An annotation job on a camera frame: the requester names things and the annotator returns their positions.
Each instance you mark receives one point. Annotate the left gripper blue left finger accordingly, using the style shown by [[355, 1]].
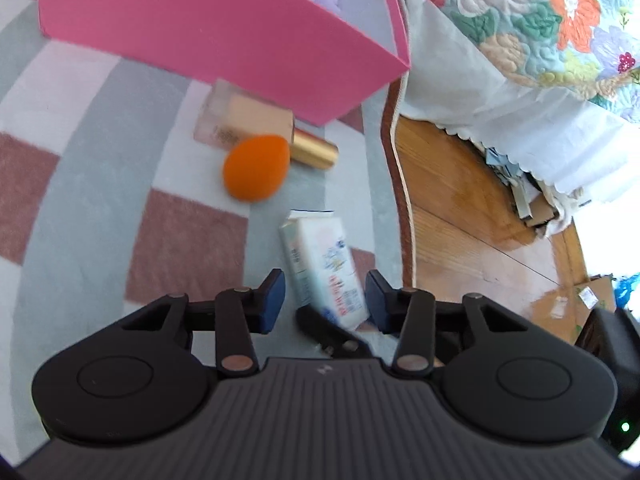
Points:
[[241, 312]]

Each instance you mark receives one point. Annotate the orange makeup sponge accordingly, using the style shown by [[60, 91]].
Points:
[[256, 168]]

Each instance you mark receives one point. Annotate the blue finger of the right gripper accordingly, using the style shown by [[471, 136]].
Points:
[[332, 339]]

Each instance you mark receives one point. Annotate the striped checkered rug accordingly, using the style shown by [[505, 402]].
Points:
[[109, 201]]

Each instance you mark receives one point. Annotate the foundation bottle gold cap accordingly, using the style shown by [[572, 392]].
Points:
[[230, 115]]

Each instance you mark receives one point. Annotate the white tissue pack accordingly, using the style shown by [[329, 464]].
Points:
[[323, 269]]

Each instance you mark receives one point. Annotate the pink cardboard box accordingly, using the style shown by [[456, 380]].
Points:
[[293, 53]]

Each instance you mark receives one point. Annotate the floral quilt bedspread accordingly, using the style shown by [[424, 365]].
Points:
[[588, 46]]

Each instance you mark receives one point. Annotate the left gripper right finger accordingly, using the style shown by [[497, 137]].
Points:
[[408, 314]]

